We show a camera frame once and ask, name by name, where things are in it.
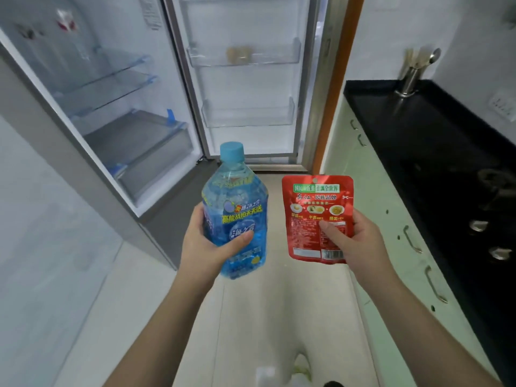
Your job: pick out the red snack pouch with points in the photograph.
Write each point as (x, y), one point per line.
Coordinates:
(316, 209)

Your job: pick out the silver stove knob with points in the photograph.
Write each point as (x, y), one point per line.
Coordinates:
(478, 226)
(500, 253)

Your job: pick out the metal spoon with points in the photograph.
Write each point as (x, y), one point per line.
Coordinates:
(432, 56)

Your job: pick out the black gas stove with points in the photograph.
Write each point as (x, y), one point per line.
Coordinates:
(490, 221)

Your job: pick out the person's shoe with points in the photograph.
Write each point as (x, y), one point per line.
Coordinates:
(301, 368)

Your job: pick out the silver refrigerator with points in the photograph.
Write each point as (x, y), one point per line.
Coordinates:
(100, 116)

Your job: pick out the pale green kitchen cabinet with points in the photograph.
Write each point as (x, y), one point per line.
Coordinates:
(387, 221)

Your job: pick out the person's left thumb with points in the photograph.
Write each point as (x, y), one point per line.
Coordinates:
(236, 242)

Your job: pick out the person's right forearm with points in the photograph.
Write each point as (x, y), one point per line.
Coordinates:
(419, 338)

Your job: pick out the white wall socket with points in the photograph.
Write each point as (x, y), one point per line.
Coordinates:
(503, 103)

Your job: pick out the person's left hand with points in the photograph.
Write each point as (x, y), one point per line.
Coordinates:
(200, 253)

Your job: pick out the open refrigerator door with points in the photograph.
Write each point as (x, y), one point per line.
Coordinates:
(246, 76)

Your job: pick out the steel utensil holder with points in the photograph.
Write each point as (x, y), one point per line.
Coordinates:
(408, 81)

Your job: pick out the blue drink bottle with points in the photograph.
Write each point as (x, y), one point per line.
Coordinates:
(235, 213)

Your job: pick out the person's right thumb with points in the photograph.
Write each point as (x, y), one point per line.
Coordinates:
(332, 233)

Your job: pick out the orange wooden door frame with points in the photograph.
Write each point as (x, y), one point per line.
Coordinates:
(336, 84)

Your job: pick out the clear door bin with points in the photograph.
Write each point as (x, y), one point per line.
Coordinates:
(248, 114)
(244, 55)

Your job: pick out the clear crisper drawer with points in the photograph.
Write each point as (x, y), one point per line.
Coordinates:
(149, 153)

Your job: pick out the person's right hand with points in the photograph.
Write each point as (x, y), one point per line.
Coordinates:
(363, 247)

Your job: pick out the person's left forearm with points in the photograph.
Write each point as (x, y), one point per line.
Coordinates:
(161, 338)

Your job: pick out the glass refrigerator shelf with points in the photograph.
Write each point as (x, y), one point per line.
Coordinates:
(117, 66)
(113, 94)

